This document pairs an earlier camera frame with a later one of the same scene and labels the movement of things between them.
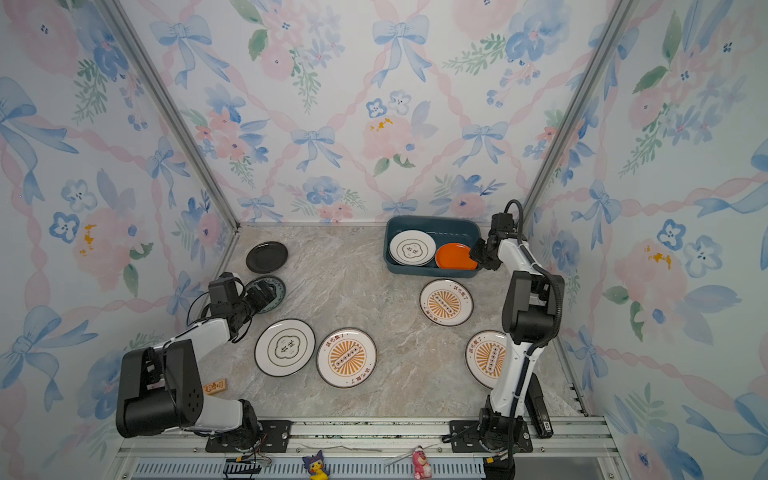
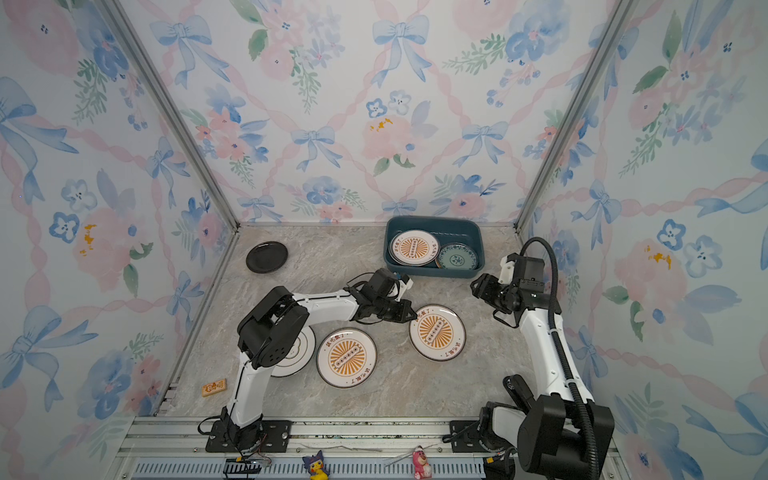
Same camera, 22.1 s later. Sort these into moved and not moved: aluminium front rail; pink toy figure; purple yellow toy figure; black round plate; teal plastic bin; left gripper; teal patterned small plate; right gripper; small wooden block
Moved: right gripper; teal patterned small plate; left gripper
Not moved: teal plastic bin; small wooden block; black round plate; pink toy figure; purple yellow toy figure; aluminium front rail
